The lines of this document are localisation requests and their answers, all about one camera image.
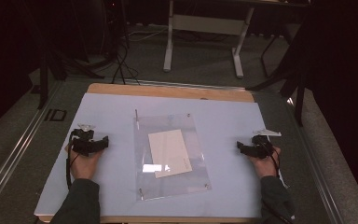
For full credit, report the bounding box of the light blue table mat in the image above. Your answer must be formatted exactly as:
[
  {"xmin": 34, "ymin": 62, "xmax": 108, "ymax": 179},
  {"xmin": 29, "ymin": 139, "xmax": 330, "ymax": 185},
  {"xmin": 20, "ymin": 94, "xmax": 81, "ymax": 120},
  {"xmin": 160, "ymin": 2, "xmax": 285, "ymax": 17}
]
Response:
[{"xmin": 33, "ymin": 91, "xmax": 269, "ymax": 218}]

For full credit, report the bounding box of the metal floor rail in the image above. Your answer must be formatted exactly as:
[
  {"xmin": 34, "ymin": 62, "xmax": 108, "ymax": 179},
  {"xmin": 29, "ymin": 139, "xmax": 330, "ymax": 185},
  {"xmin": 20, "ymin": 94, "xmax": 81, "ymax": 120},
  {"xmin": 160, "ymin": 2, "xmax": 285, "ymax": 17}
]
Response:
[
  {"xmin": 0, "ymin": 79, "xmax": 63, "ymax": 216},
  {"xmin": 284, "ymin": 94, "xmax": 347, "ymax": 224}
]

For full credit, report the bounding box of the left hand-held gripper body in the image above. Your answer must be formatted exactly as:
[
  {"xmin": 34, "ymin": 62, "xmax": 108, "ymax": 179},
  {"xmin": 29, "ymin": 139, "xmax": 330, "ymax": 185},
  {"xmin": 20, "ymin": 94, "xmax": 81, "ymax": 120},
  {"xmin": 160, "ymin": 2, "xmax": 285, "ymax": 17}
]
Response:
[{"xmin": 69, "ymin": 123, "xmax": 102, "ymax": 158}]

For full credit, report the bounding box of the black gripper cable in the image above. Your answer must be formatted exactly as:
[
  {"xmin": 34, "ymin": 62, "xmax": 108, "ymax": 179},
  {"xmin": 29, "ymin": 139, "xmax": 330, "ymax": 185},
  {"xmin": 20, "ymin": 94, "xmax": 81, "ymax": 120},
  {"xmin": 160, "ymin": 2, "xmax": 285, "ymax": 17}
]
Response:
[
  {"xmin": 64, "ymin": 133, "xmax": 79, "ymax": 191},
  {"xmin": 262, "ymin": 141, "xmax": 291, "ymax": 189}
]

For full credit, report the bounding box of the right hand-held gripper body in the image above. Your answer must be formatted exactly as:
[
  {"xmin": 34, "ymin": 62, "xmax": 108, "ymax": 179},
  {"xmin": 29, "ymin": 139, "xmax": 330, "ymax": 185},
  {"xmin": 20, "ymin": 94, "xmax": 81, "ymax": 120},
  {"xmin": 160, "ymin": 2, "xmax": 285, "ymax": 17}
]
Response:
[{"xmin": 250, "ymin": 128, "xmax": 282, "ymax": 160}]

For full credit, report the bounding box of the black floor socket plate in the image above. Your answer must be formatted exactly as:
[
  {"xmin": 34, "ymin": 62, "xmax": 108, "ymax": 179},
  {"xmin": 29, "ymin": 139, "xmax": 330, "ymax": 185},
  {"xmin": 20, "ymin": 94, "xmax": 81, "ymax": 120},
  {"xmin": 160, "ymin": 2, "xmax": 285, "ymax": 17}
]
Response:
[{"xmin": 44, "ymin": 108, "xmax": 68, "ymax": 122}]

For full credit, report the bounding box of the black stand with dark cloth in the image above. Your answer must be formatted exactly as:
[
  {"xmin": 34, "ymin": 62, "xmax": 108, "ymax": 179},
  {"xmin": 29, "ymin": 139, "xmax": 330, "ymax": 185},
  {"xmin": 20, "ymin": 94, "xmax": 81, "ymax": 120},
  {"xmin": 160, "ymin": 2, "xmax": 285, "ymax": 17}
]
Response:
[{"xmin": 245, "ymin": 0, "xmax": 358, "ymax": 128}]

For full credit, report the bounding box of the white metal desk frame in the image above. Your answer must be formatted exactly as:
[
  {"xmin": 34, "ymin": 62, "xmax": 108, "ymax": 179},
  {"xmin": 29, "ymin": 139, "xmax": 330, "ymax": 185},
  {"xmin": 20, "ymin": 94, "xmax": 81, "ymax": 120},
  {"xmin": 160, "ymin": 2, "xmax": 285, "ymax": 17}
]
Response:
[{"xmin": 162, "ymin": 0, "xmax": 310, "ymax": 79}]

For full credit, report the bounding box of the bundle of black floor cables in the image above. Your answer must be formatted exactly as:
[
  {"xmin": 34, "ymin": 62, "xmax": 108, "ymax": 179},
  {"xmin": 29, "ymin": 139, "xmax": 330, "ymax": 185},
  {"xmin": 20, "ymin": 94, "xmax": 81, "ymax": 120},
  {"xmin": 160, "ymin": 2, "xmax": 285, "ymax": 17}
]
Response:
[{"xmin": 50, "ymin": 18, "xmax": 142, "ymax": 86}]

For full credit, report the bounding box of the person's right hand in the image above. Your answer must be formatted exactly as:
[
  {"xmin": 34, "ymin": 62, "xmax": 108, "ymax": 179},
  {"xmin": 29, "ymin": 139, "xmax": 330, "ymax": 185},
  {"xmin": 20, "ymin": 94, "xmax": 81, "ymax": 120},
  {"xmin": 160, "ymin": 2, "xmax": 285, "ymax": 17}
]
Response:
[{"xmin": 247, "ymin": 146, "xmax": 282, "ymax": 179}]

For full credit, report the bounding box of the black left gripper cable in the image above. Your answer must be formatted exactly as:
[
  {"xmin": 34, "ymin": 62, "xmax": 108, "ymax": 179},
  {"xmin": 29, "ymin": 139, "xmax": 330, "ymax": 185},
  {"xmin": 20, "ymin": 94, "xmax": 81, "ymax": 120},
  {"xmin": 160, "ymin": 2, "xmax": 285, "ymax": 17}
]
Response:
[{"xmin": 64, "ymin": 133, "xmax": 79, "ymax": 191}]

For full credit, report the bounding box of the clear acrylic frame panel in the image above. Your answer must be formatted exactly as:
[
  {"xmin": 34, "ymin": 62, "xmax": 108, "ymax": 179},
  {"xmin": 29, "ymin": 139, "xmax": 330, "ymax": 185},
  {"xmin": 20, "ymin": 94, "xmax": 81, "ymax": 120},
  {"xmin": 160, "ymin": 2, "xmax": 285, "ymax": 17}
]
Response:
[{"xmin": 132, "ymin": 113, "xmax": 213, "ymax": 202}]

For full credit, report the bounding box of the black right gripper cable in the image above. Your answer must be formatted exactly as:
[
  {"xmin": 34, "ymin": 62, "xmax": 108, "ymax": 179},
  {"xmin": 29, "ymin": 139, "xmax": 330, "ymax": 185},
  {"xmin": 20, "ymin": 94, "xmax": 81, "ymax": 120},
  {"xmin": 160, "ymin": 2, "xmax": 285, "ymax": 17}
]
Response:
[{"xmin": 262, "ymin": 141, "xmax": 291, "ymax": 189}]

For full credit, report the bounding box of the person's left hand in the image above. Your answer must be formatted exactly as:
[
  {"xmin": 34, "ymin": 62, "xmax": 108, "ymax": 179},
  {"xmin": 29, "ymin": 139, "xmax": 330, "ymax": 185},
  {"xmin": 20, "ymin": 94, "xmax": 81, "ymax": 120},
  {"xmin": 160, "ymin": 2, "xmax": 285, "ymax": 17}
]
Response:
[{"xmin": 69, "ymin": 148, "xmax": 105, "ymax": 181}]

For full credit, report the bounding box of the white card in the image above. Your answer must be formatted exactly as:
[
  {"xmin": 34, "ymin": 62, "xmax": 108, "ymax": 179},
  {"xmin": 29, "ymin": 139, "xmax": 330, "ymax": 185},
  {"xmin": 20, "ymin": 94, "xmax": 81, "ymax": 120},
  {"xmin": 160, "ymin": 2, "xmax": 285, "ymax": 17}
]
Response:
[{"xmin": 147, "ymin": 129, "xmax": 194, "ymax": 179}]

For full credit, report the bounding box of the white floor cable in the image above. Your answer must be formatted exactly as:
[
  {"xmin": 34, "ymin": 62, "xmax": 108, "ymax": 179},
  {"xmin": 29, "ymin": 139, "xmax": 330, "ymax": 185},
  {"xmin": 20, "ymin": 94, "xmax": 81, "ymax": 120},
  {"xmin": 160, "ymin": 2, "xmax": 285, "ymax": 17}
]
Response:
[{"xmin": 128, "ymin": 27, "xmax": 170, "ymax": 43}]

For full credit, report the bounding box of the wooden table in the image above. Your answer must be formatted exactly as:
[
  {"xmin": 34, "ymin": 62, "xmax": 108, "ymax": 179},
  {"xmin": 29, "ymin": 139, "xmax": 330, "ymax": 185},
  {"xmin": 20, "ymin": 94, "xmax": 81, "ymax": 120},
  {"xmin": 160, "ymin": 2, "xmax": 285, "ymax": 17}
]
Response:
[{"xmin": 36, "ymin": 82, "xmax": 264, "ymax": 224}]

